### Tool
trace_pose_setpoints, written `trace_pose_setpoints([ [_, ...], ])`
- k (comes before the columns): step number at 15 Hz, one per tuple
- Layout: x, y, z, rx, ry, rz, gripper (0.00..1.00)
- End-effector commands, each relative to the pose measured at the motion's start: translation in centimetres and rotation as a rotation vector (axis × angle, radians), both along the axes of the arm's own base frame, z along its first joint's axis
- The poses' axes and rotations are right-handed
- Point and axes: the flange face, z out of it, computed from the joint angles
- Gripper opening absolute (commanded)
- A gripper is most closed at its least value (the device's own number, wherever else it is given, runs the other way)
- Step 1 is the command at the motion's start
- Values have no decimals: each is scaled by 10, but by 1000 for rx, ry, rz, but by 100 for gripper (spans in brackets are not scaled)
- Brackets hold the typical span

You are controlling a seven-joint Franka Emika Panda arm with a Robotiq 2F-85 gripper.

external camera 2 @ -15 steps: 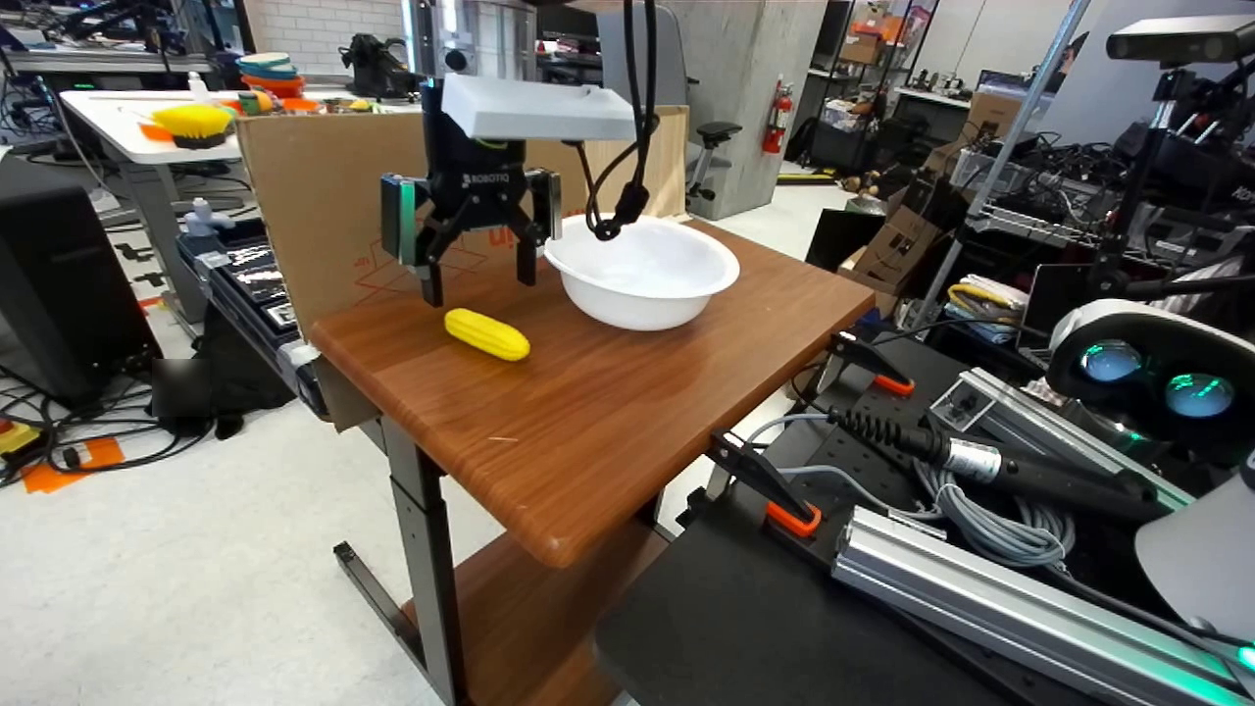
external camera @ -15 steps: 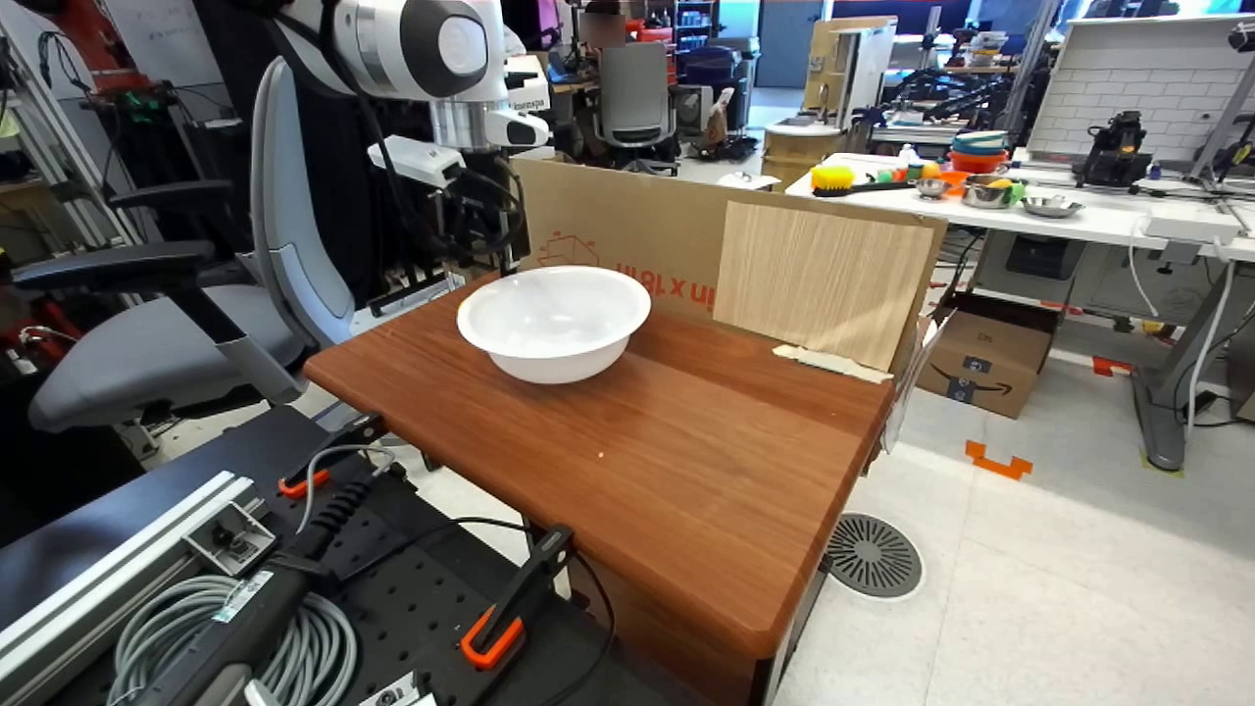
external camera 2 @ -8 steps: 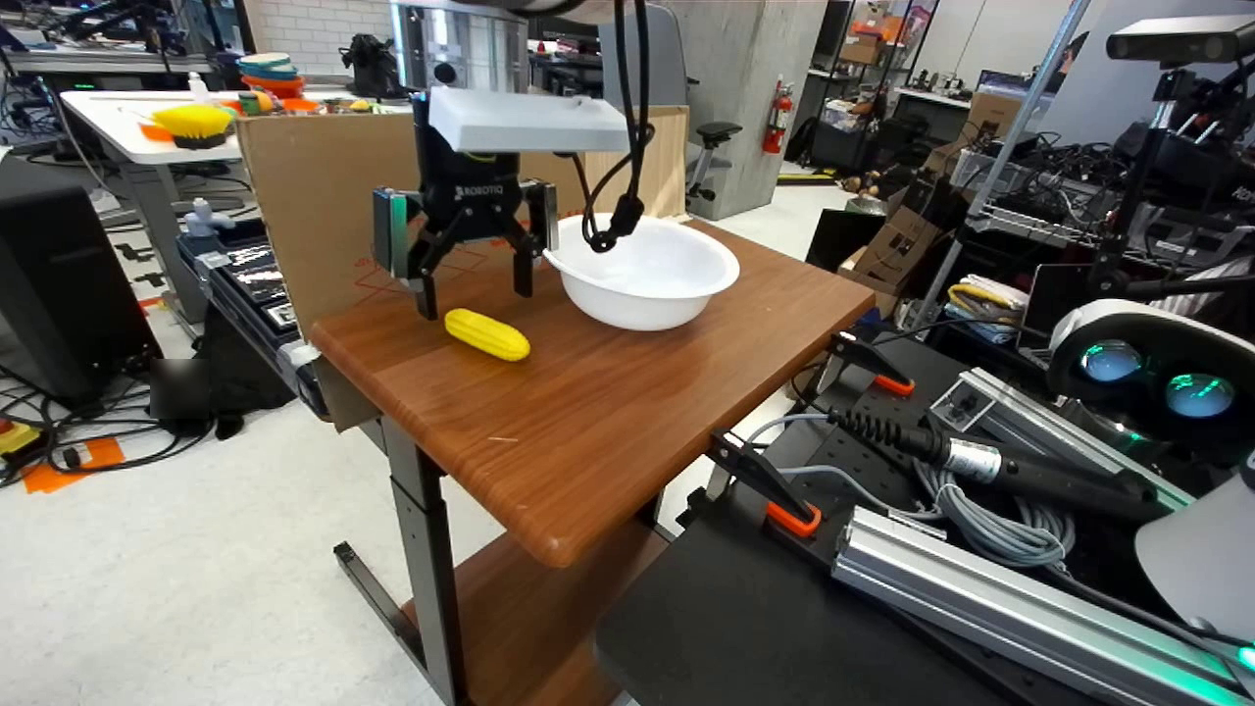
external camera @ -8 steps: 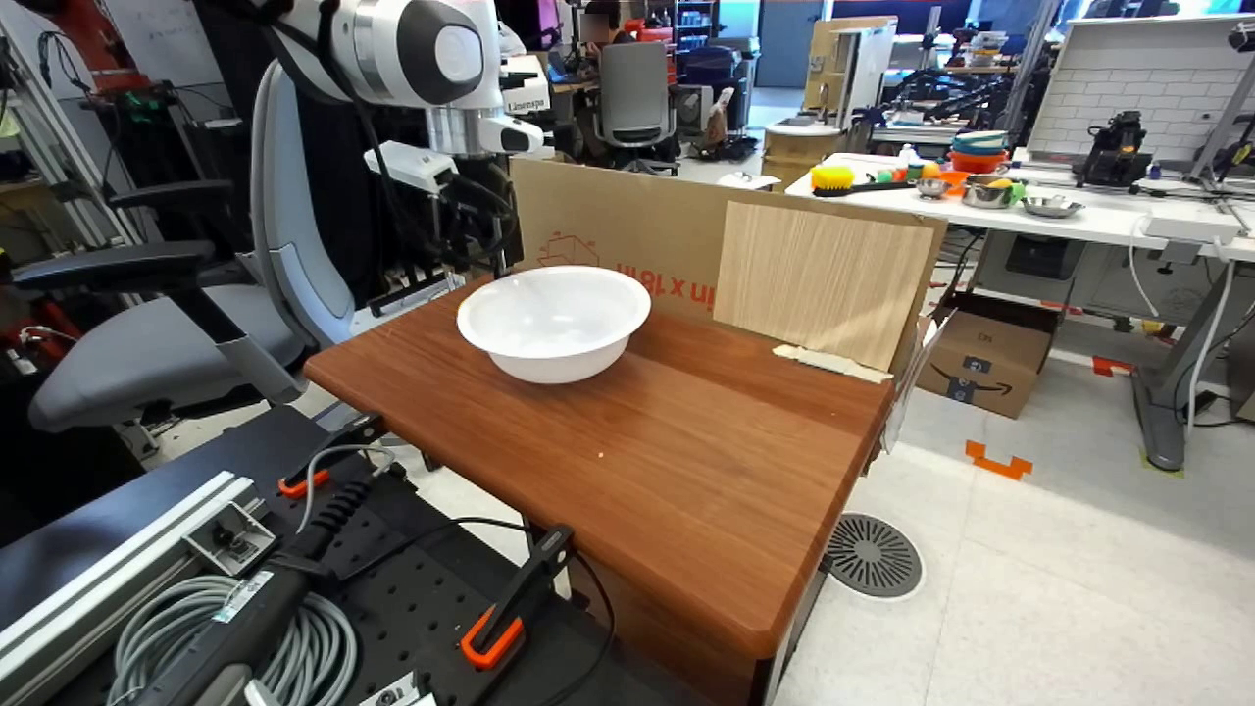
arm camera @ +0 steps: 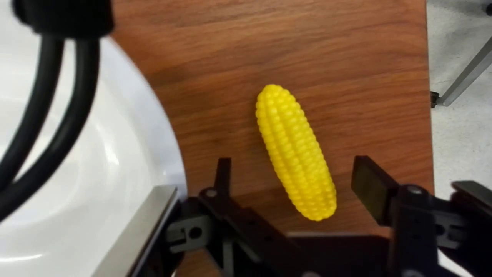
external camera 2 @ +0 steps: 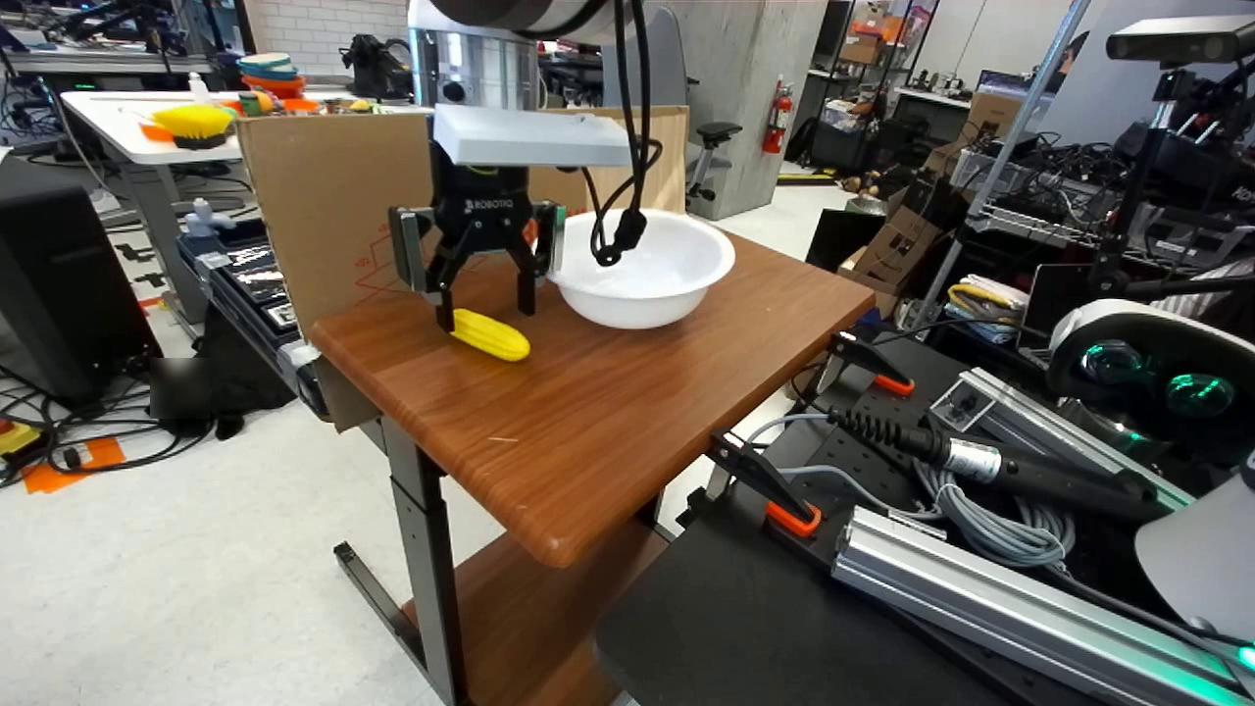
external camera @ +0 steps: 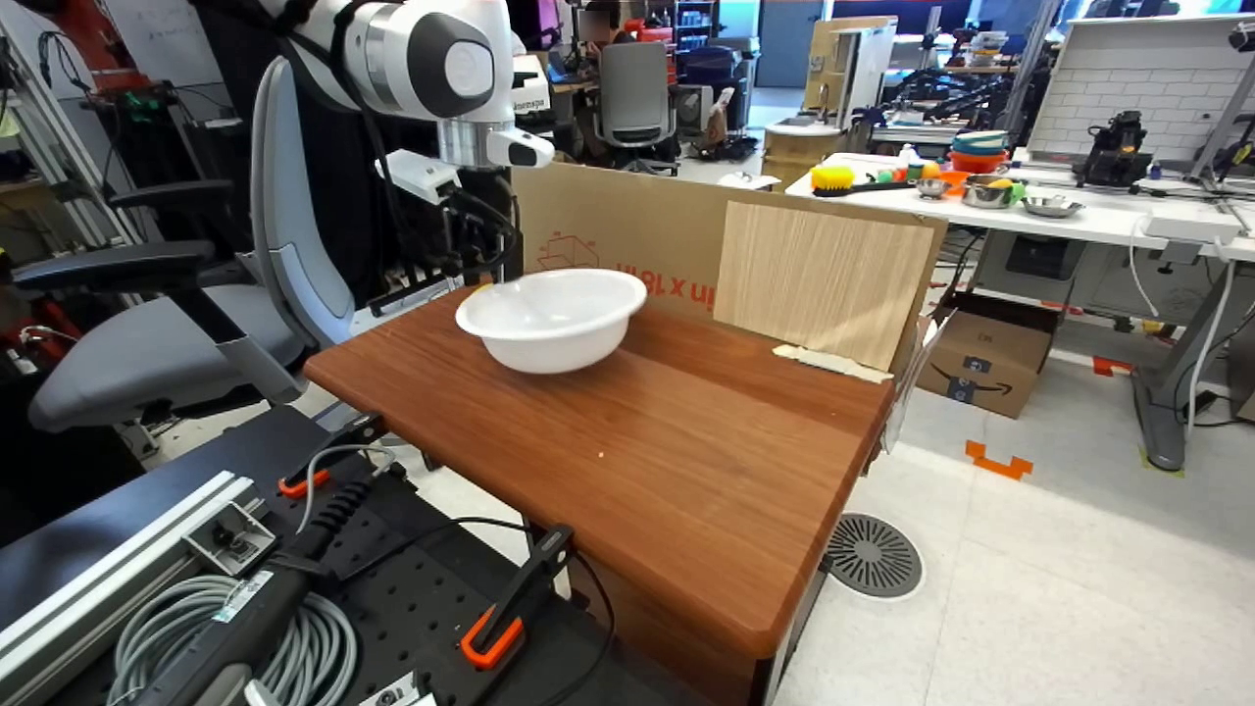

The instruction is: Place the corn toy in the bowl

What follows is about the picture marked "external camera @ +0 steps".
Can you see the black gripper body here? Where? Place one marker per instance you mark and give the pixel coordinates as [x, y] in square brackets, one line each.
[488, 207]

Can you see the brown cardboard sheet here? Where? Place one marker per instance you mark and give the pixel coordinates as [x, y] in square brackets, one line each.
[628, 236]

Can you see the white perforated panel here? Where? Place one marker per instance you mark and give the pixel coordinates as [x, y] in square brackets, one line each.
[1139, 81]

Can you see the yellow toy on black base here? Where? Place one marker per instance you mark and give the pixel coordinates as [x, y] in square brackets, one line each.
[832, 176]

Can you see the light wooden panel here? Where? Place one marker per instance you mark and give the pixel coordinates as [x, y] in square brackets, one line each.
[827, 281]

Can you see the white work table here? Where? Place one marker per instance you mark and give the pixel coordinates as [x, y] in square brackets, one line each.
[1046, 222]

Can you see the stacked colourful bowls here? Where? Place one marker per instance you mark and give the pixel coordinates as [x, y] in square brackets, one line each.
[982, 150]

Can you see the small silver bowl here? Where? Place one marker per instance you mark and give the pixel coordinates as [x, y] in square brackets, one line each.
[1052, 202]

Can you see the round metal floor drain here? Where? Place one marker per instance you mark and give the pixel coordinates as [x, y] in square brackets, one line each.
[871, 553]

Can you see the brown cardboard box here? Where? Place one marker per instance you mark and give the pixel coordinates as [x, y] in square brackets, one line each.
[988, 358]

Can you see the grey mesh office chair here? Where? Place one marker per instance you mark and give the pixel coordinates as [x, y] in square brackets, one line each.
[639, 91]

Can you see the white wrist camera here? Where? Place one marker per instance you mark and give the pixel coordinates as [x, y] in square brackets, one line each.
[423, 172]

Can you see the black perforated base board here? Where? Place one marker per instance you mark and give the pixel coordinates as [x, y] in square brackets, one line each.
[433, 589]

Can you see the white plastic bowl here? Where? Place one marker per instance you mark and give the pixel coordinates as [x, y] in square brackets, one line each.
[550, 319]

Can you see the silver aluminium extrusion rail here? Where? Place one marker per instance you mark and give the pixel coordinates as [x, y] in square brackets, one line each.
[120, 560]

